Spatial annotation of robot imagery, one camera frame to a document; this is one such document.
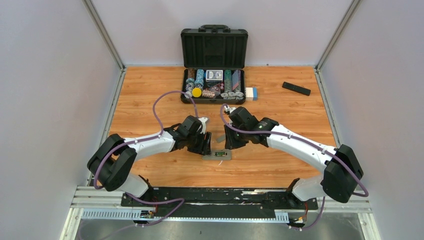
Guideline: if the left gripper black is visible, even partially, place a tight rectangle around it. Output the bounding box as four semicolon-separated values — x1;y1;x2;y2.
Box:
186;130;213;157

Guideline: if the green battery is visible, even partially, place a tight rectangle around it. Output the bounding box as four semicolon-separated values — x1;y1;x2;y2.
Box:
214;151;226;157

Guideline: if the grey battery cover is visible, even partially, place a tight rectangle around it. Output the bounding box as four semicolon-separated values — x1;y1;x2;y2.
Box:
215;134;226;143

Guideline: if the grey remote control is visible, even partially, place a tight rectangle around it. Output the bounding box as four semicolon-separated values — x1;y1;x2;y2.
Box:
202;149;232;161

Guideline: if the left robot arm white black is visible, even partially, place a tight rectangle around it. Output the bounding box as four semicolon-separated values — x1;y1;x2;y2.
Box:
87;115;212;207

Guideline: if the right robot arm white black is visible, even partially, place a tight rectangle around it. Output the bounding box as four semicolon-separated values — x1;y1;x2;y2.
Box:
220;104;369;209

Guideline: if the black remote control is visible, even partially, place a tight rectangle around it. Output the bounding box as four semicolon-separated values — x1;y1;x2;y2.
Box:
282;81;311;96

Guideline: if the white blue card box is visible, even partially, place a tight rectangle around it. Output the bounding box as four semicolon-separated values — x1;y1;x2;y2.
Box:
245;87;258;101

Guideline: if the yellow poker chip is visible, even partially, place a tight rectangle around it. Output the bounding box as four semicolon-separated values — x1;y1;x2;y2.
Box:
191;87;203;98

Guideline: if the green poker chip stack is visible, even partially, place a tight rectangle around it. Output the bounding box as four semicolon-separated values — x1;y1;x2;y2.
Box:
223;69;232;93

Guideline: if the teal poker chip stack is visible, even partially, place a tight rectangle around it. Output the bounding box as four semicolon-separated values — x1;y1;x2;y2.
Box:
194;69;205;88

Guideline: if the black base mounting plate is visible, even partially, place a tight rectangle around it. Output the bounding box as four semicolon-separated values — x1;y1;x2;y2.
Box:
141;187;319;219

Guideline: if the blue playing card deck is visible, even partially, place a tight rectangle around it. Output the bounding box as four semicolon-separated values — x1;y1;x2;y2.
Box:
204;70;224;82

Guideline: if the black poker chip case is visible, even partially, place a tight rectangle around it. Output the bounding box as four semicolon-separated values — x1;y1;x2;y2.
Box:
180;24;249;105

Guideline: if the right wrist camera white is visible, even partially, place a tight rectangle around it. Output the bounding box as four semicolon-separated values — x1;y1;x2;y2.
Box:
225;107;237;115

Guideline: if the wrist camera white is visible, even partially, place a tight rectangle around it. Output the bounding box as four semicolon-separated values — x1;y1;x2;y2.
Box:
225;107;237;115
198;117;209;134

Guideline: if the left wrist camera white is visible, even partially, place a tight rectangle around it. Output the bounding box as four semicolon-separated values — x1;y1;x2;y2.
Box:
198;117;209;134

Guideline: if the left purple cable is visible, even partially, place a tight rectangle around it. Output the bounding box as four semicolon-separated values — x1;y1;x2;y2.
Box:
92;90;201;190

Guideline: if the purple cable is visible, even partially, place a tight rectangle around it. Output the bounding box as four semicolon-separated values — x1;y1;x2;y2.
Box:
92;90;201;190
219;103;370;231

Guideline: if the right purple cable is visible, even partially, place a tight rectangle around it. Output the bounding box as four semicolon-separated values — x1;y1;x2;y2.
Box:
219;103;370;231

